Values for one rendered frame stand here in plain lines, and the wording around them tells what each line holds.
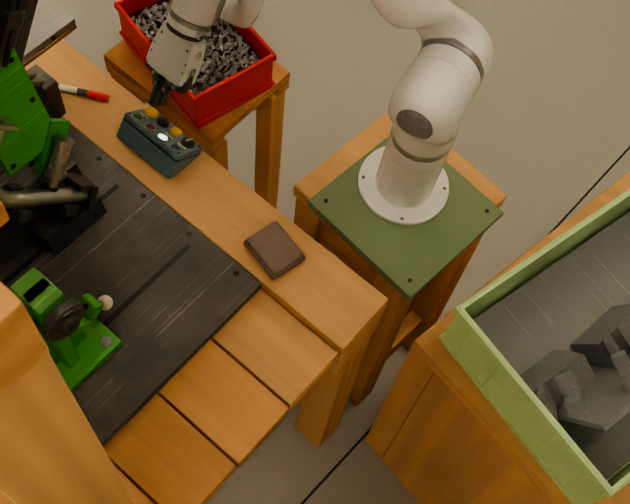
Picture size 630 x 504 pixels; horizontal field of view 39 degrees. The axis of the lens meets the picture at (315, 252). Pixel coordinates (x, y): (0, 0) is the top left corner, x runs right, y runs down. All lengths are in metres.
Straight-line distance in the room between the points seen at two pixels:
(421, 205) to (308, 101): 1.26
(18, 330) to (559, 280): 1.42
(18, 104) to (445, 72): 0.71
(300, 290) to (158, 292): 0.27
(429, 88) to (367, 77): 1.64
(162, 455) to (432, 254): 0.65
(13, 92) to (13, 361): 1.01
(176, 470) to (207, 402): 0.13
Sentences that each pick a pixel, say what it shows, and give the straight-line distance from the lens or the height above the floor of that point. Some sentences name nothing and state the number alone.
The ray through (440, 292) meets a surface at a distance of 2.24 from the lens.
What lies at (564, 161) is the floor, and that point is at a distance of 3.07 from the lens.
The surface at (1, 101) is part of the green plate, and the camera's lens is 1.57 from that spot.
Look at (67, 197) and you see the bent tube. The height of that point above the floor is 0.99.
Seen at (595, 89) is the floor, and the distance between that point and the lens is 3.29.
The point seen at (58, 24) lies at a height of 1.13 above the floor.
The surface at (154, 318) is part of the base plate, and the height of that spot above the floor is 0.90.
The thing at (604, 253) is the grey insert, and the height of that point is 0.85.
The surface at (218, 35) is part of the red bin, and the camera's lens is 2.03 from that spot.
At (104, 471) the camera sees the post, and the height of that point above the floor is 1.50.
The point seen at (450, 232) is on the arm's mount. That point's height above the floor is 0.87.
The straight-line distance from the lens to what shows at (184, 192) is 1.78.
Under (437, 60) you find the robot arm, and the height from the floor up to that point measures 1.29.
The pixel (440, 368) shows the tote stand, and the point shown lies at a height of 0.79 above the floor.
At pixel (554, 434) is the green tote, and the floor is 0.93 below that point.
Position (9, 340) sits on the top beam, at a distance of 0.58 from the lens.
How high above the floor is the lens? 2.44
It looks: 63 degrees down
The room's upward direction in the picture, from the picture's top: 9 degrees clockwise
